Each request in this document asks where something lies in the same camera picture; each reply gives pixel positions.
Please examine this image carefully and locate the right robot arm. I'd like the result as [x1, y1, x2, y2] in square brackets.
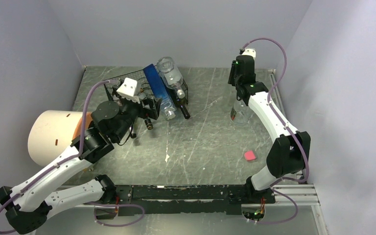
[228, 54, 311, 203]

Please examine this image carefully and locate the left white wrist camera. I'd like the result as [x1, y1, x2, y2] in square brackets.
[116, 77, 141, 104]

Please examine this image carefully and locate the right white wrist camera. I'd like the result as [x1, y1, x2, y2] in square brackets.
[239, 47, 257, 60]

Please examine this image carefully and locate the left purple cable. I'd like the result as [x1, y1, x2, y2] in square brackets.
[0, 79, 119, 235]

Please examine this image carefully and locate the pink small object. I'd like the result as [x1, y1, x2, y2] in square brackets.
[244, 150, 257, 162]

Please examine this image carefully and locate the white cylindrical drum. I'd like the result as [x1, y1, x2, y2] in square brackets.
[27, 110, 82, 167]

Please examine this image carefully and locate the clear red-label bottle silver cap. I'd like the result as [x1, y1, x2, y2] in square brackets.
[157, 56, 186, 99]

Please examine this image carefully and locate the black wire wine rack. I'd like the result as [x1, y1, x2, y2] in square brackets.
[104, 64, 189, 108]

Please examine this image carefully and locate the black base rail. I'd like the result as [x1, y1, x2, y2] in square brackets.
[87, 176, 276, 217]

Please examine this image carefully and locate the blue labelled water bottle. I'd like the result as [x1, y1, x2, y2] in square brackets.
[143, 64, 176, 120]

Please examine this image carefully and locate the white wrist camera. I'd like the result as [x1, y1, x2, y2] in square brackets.
[239, 47, 257, 60]
[116, 77, 141, 104]

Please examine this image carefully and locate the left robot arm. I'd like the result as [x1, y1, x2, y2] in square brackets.
[0, 98, 161, 235]

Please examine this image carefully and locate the dark green wine bottle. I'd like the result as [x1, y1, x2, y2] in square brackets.
[176, 98, 190, 119]

